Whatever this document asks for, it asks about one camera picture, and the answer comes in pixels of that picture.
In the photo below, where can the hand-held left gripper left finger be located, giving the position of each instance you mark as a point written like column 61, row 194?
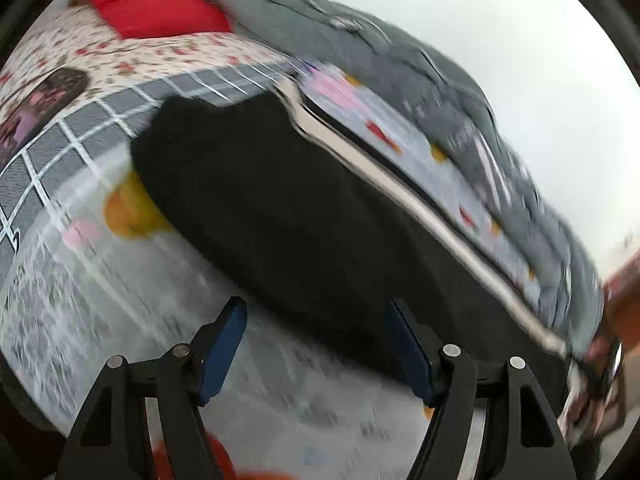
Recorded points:
column 226, row 347

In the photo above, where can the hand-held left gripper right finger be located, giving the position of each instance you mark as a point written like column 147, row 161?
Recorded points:
column 411, row 355

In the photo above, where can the black pants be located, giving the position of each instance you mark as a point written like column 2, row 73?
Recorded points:
column 300, row 210

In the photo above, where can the fruit print plastic tablecloth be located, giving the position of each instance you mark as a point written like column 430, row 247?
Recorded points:
column 100, row 310

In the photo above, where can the grey floral quilt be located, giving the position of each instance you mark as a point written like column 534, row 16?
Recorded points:
column 425, row 70

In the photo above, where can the red floral bedsheet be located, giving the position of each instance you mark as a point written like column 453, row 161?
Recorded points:
column 150, row 60

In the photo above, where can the red pillow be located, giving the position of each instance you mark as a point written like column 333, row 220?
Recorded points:
column 150, row 5

